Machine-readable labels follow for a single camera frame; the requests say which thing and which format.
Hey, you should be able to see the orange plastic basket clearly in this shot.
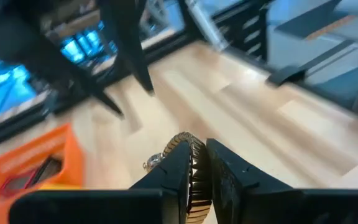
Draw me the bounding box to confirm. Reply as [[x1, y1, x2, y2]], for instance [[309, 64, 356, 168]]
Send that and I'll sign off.
[[0, 123, 85, 224]]

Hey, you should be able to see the gold metal watch band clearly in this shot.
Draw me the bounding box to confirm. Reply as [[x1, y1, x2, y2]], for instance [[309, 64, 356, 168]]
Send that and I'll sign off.
[[142, 131, 213, 224]]

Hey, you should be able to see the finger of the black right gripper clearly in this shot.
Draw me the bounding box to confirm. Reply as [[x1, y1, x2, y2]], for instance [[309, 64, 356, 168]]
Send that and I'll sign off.
[[0, 20, 126, 118], [99, 0, 155, 94]]

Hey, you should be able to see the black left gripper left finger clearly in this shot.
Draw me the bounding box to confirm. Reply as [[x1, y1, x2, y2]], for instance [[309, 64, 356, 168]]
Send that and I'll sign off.
[[129, 141, 192, 224]]

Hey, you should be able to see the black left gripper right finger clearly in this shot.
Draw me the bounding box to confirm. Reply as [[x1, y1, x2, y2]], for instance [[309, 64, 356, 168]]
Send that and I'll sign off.
[[206, 138, 304, 224]]

